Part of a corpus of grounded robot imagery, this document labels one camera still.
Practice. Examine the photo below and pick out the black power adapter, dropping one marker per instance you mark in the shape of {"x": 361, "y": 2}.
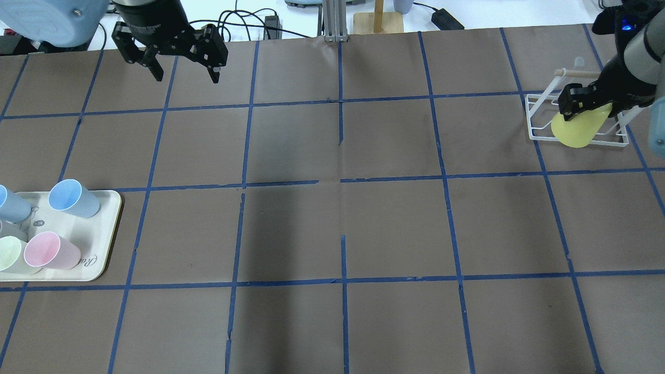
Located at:
{"x": 445, "y": 21}

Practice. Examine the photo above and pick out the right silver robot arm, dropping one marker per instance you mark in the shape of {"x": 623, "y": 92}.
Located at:
{"x": 644, "y": 56}

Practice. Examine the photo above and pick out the pink plastic cup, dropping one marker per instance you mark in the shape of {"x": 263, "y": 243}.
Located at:
{"x": 50, "y": 251}

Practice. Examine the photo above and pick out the blue cup tray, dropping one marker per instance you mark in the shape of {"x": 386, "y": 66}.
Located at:
{"x": 14, "y": 208}
{"x": 70, "y": 197}

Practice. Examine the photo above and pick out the cream serving tray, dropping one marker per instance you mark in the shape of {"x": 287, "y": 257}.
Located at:
{"x": 93, "y": 236}

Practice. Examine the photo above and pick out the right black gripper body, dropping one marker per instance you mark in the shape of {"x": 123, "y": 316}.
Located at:
{"x": 619, "y": 72}

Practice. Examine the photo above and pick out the yellow plastic cup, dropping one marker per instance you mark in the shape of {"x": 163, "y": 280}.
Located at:
{"x": 579, "y": 131}

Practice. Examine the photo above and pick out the wooden mug tree stand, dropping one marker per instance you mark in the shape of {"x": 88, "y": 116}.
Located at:
{"x": 377, "y": 22}

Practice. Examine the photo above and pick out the white wire cup rack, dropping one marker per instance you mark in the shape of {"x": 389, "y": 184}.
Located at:
{"x": 542, "y": 110}

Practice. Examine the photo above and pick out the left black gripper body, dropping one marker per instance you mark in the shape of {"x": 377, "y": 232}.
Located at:
{"x": 150, "y": 22}

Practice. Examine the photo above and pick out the blue cup tray rear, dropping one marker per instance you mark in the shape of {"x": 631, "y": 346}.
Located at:
{"x": 70, "y": 197}

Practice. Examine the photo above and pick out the aluminium frame post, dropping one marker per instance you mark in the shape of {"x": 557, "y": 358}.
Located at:
{"x": 334, "y": 21}

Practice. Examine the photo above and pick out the cream white plastic cup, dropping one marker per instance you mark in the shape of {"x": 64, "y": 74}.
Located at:
{"x": 12, "y": 257}

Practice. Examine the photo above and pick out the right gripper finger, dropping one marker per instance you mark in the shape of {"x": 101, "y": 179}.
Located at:
{"x": 576, "y": 98}

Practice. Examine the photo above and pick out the blue cup on desk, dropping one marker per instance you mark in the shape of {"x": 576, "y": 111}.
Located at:
{"x": 403, "y": 6}

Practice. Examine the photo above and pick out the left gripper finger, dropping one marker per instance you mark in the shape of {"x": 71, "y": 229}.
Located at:
{"x": 210, "y": 51}
{"x": 149, "y": 61}

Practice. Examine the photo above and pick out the blue cup tray front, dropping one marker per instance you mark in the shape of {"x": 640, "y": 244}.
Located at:
{"x": 14, "y": 208}

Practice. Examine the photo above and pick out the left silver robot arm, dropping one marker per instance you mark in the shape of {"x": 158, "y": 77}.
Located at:
{"x": 62, "y": 24}

